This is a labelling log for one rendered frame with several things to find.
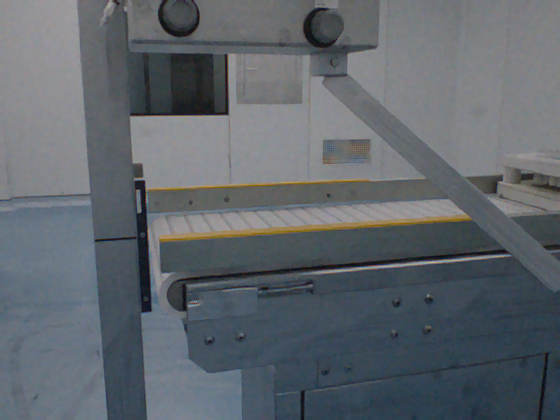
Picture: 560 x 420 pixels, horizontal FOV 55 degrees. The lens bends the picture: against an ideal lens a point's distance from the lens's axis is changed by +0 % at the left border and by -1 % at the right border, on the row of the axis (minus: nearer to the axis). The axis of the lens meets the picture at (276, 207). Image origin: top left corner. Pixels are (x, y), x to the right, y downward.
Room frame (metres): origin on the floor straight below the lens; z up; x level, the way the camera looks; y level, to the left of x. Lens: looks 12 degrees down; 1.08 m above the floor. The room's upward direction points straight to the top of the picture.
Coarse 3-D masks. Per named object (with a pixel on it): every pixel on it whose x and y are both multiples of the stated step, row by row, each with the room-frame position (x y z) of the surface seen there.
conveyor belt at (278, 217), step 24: (168, 216) 0.75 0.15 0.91; (192, 216) 0.75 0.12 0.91; (216, 216) 0.75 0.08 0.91; (240, 216) 0.75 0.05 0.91; (264, 216) 0.75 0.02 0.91; (288, 216) 0.75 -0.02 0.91; (312, 216) 0.75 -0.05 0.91; (336, 216) 0.75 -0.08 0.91; (360, 216) 0.75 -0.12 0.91; (384, 216) 0.75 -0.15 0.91; (408, 216) 0.75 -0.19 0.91; (432, 216) 0.75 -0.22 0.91; (552, 240) 0.63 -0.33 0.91; (264, 264) 0.53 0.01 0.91; (288, 264) 0.54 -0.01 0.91; (312, 264) 0.54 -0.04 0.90; (168, 312) 0.51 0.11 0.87
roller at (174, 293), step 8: (176, 280) 0.51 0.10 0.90; (184, 280) 0.51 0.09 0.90; (168, 288) 0.51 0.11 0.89; (176, 288) 0.50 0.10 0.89; (184, 288) 0.50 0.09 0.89; (168, 296) 0.50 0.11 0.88; (176, 296) 0.50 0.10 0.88; (184, 296) 0.50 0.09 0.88; (176, 304) 0.50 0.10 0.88; (184, 304) 0.50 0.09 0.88
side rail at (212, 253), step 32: (416, 224) 0.56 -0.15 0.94; (448, 224) 0.57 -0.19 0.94; (544, 224) 0.60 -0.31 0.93; (160, 256) 0.49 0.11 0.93; (192, 256) 0.49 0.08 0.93; (224, 256) 0.50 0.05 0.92; (256, 256) 0.51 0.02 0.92; (288, 256) 0.52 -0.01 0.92; (320, 256) 0.53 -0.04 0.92; (352, 256) 0.54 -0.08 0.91
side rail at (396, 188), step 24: (168, 192) 0.76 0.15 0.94; (192, 192) 0.77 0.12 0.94; (216, 192) 0.77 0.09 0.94; (240, 192) 0.78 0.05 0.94; (264, 192) 0.79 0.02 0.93; (288, 192) 0.80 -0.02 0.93; (312, 192) 0.81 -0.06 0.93; (336, 192) 0.82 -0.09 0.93; (360, 192) 0.83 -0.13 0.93; (384, 192) 0.84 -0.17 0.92; (408, 192) 0.86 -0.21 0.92; (432, 192) 0.87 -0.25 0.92
